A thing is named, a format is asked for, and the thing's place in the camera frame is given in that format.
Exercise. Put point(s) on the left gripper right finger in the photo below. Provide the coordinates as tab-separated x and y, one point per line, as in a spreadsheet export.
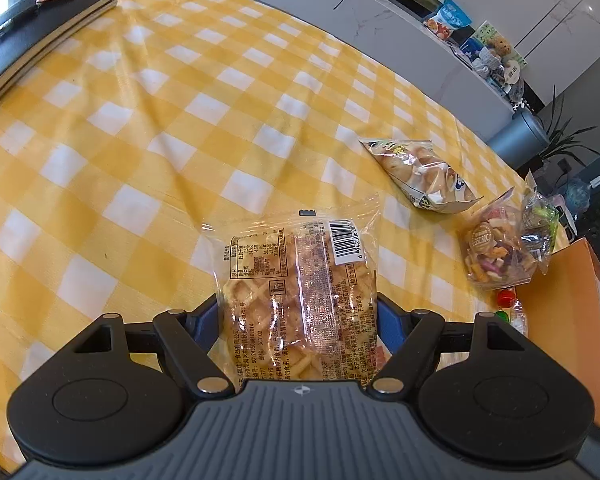
482	390

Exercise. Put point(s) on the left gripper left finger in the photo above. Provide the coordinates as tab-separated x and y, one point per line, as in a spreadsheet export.
118	390

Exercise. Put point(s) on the waffle snack clear package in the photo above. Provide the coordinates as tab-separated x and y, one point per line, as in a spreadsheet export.
297	295

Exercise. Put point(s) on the red cap candy pack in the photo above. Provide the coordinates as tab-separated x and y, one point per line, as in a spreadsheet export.
510	308

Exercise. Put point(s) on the orange storage box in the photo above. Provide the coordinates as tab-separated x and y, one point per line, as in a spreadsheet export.
563	312

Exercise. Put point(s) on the colourful dried fruit bag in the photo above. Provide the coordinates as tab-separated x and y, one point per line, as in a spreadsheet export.
494	255

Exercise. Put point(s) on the green nut mix bag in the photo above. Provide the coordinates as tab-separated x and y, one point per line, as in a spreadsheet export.
539	223

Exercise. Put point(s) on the bread rolls snack bag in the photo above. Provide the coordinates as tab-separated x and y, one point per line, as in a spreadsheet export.
424	178

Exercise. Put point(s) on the grey round trash bin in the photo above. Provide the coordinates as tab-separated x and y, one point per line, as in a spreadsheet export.
520	140

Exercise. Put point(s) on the potted green plant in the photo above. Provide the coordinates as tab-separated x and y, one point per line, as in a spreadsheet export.
561	141

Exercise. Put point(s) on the yellow checkered tablecloth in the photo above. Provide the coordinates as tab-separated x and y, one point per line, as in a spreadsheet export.
166	114

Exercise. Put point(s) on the black notebook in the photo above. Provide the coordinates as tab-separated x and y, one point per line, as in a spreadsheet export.
29	27

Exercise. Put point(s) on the blue chips bag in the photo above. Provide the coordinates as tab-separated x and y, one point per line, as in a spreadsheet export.
449	18

